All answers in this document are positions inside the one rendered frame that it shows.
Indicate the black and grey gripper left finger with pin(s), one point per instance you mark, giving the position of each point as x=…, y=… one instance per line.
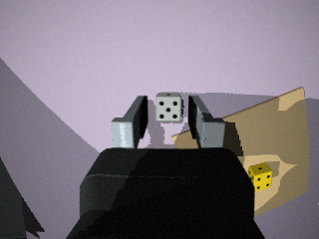
x=127, y=131

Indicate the white die with black pips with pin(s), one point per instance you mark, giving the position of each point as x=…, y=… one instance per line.
x=168, y=107

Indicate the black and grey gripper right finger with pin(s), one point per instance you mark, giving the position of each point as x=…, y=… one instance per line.
x=208, y=131

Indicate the tan flat mat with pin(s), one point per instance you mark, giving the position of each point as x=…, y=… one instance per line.
x=274, y=132

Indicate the yellow die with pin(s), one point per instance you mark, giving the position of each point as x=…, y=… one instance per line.
x=260, y=175

